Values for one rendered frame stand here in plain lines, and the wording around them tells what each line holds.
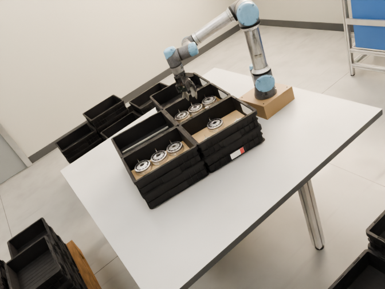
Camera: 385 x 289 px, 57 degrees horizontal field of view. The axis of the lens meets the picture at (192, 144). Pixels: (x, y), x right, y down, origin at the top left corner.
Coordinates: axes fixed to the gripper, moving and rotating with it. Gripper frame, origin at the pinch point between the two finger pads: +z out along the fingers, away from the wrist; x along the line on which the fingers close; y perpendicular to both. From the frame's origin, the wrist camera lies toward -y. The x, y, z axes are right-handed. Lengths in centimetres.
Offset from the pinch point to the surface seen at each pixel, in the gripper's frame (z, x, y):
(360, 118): 33, 94, -2
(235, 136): 15.6, 30.4, 25.0
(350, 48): 73, 82, -171
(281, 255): 101, 39, 45
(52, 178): 92, -239, -35
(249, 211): 31, 44, 68
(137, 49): 38, -186, -229
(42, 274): 48, -90, 104
